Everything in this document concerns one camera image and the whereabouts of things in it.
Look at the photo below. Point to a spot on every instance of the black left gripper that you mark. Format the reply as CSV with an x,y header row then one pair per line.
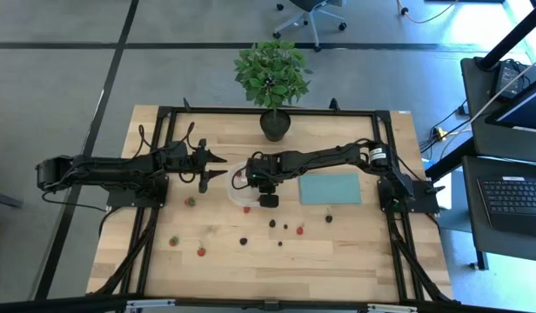
x,y
194,161

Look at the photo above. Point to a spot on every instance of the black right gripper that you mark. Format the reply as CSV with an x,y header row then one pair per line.
x,y
263,171

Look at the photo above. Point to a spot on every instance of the red strawberry green leaves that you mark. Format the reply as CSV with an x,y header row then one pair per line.
x,y
174,241
189,201

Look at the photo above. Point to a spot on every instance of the blackberry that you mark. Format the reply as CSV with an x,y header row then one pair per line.
x,y
243,241
272,223

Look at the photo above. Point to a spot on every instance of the black cherry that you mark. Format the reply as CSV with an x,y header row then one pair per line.
x,y
328,219

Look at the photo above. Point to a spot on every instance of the bright red cherry with stem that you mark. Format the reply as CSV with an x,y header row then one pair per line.
x,y
201,251

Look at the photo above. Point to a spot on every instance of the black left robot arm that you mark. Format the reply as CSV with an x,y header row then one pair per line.
x,y
111,169

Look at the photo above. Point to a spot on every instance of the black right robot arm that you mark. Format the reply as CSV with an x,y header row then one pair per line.
x,y
329,155

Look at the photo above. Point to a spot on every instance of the clear plastic tupperware container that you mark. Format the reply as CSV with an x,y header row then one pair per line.
x,y
237,194

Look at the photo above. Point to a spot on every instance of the teal folded cloth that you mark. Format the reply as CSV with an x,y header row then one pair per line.
x,y
331,189

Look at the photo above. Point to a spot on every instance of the green plant in black pot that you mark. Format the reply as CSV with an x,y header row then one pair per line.
x,y
272,74

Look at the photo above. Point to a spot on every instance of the white office chair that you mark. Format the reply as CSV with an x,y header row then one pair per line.
x,y
313,19

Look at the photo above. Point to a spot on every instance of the yellow power plug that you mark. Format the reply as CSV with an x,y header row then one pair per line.
x,y
440,133

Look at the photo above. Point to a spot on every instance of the black crossbar silver brackets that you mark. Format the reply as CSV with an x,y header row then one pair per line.
x,y
76,304

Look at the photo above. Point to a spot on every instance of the grey floor object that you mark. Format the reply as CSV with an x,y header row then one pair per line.
x,y
4,199

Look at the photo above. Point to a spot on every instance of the black desk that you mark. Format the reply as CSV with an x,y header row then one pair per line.
x,y
481,143
477,243

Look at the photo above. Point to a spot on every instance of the black laptop keyboard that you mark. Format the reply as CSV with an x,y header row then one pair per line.
x,y
516,200

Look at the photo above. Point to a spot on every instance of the black power brick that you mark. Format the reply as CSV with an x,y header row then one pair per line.
x,y
507,78

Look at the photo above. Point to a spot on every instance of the dark display screen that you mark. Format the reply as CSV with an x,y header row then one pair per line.
x,y
529,108

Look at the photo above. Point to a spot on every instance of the black pole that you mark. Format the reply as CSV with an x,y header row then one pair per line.
x,y
511,37

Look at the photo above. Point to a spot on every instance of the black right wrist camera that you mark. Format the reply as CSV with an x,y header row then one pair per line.
x,y
268,200

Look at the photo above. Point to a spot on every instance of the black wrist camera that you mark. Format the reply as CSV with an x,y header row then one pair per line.
x,y
176,150
268,200

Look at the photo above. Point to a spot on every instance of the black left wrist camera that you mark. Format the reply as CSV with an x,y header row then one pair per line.
x,y
176,150

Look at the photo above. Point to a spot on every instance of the black aluminium table frame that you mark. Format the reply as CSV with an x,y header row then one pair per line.
x,y
272,111

